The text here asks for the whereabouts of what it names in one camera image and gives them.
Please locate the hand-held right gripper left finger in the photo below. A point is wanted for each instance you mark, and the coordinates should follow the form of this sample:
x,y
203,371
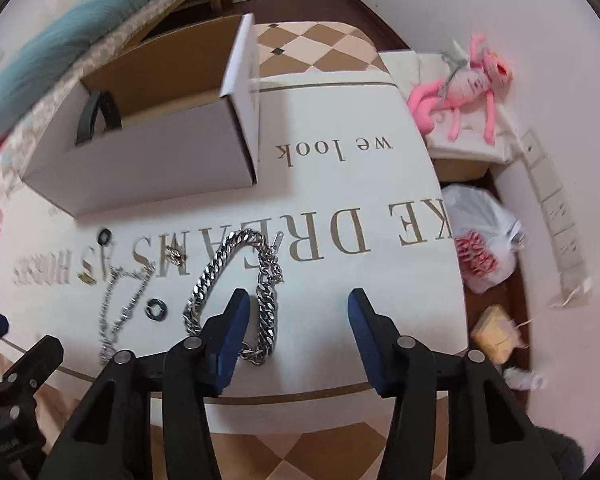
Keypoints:
x,y
227,345

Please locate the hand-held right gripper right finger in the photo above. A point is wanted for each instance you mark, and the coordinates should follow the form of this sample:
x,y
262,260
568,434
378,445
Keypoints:
x,y
367,347

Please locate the white cardboard box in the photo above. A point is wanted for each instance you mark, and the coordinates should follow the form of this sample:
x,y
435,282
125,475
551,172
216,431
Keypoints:
x,y
145,170

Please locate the printed white tablecloth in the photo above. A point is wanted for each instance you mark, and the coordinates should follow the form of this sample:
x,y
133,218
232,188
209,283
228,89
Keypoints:
x,y
340,280

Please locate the yellow packet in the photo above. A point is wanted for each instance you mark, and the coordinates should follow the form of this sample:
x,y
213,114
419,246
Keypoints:
x,y
495,332

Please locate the crumpled white paper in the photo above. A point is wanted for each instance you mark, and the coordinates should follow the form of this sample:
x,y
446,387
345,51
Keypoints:
x,y
522,379

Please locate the white plastic bag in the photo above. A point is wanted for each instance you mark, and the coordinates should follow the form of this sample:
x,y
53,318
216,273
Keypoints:
x,y
480,220

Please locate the brown cardboard box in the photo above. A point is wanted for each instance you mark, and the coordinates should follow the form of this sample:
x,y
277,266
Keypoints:
x,y
460,169

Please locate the dark fuzzy cloth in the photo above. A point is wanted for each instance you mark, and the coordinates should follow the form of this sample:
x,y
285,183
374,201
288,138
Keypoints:
x,y
560,455

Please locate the black bangle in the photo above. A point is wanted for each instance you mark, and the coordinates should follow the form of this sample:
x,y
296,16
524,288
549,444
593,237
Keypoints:
x,y
87,120

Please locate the patterned mattress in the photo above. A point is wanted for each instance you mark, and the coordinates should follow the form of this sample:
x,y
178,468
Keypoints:
x,y
55,80

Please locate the pink plush toy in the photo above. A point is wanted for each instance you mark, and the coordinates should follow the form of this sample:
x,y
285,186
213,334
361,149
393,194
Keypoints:
x,y
462,85

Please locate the white cushion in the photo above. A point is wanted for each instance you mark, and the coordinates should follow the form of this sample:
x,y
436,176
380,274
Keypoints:
x,y
410,67

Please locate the teal blanket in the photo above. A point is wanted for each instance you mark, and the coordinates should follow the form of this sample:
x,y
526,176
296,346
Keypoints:
x,y
75,25

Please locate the white wall outlet strip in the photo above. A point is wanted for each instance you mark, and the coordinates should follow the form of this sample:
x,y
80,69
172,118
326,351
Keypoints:
x,y
555,200

